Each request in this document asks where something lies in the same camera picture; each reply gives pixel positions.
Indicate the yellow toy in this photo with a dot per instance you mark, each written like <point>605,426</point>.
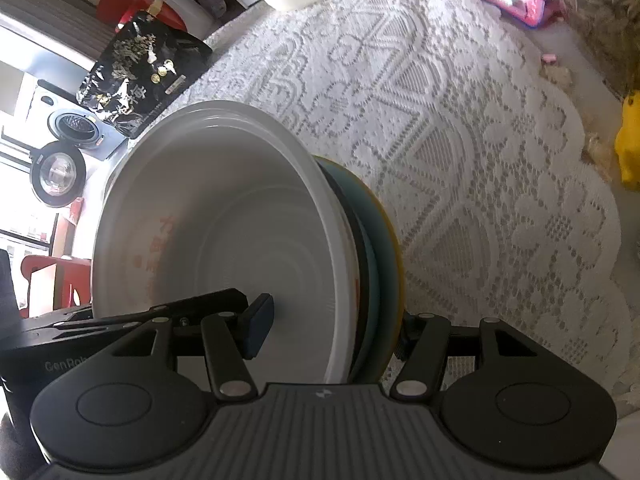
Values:
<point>627,142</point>

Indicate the red plastic stool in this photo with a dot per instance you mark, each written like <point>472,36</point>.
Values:
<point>58,280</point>

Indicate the blue enamel bowl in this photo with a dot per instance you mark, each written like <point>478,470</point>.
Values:
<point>367,365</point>

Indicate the black plum snack bag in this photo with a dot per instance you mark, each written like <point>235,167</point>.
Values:
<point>145,67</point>

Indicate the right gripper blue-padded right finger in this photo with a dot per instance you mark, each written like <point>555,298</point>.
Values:
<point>422,346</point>

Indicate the white paper noodle bowl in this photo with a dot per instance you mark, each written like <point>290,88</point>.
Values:
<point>220,195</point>

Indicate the white lace tablecloth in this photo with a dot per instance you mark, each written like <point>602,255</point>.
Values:
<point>440,108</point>

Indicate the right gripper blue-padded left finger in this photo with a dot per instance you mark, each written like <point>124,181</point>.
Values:
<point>230,338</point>

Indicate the clear glass snack jar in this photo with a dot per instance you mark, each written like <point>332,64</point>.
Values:
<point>609,32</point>

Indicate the grey washing machine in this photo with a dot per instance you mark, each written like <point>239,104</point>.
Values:
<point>68,142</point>

